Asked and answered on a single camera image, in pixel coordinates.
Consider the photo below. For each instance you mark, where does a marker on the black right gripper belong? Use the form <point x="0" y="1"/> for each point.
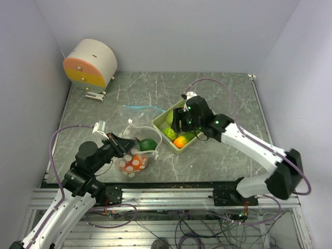
<point x="178" y="115"/>

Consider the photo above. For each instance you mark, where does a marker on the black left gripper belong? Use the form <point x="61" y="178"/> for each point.
<point x="122" y="145"/>

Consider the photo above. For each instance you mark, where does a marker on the orange green mango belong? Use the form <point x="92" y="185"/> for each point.
<point x="183" y="140"/>

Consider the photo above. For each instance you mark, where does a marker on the dark green avocado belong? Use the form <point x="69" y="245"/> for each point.
<point x="147" y="144"/>

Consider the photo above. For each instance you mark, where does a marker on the clear polka dot zip bag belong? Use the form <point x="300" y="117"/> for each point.
<point x="144" y="152"/>

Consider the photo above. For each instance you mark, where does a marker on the orange tangerine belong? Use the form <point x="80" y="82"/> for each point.
<point x="133" y="163"/>

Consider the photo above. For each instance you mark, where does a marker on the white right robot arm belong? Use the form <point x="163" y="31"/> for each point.
<point x="284" y="168"/>

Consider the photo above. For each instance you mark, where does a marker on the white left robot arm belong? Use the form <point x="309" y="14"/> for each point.
<point x="79" y="191"/>

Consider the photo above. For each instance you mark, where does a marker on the clear blue-zipper plastic bag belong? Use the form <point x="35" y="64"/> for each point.
<point x="139" y="113"/>

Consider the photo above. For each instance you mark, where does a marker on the green custard apple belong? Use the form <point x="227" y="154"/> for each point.
<point x="170" y="134"/>

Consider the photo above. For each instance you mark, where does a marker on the light green cabbage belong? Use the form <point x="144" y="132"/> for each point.
<point x="169" y="118"/>

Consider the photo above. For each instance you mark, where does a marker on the pale green plastic basket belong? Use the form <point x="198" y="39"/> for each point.
<point x="160" y="124"/>

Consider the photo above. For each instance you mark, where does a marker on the round cream drawer cabinet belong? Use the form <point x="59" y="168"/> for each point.
<point x="91" y="65"/>

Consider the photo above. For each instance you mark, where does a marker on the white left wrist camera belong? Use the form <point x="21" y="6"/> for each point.
<point x="99" y="128"/>

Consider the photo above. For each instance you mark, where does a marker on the small white metal bracket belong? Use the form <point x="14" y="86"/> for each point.
<point x="95" y="96"/>

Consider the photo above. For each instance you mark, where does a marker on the aluminium rail base frame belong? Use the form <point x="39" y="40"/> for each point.
<point x="169" y="196"/>

